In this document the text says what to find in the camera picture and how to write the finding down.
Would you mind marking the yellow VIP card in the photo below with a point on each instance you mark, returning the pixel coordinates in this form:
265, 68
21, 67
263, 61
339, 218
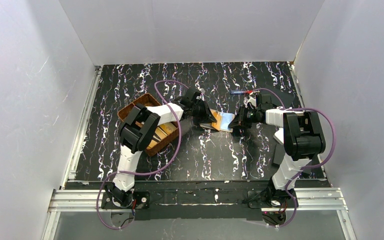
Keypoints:
163, 135

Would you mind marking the brown woven basket card holder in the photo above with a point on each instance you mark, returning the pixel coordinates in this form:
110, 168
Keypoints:
148, 101

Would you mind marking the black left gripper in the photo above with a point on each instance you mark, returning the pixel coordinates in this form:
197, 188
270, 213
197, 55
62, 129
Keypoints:
199, 108

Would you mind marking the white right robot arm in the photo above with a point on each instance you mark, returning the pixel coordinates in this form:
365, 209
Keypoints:
303, 140

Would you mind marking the blue red screwdriver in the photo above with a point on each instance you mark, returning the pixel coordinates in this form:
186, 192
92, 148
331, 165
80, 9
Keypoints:
241, 92

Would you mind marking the black flat box near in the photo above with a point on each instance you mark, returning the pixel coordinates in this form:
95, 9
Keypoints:
279, 153

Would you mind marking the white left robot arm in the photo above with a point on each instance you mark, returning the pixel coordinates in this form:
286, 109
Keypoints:
147, 127

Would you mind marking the orange card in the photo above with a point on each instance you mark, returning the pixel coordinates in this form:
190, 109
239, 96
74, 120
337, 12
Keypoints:
219, 116

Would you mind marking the white small box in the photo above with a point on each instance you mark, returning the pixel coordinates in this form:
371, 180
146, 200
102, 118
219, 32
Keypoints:
279, 136

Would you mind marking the aluminium frame rail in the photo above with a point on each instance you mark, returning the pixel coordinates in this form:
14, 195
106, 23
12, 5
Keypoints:
197, 214

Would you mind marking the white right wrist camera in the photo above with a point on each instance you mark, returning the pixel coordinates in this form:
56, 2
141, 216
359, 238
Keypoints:
250, 101

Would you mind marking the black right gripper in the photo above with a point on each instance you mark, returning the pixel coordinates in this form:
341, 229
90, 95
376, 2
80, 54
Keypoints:
243, 117

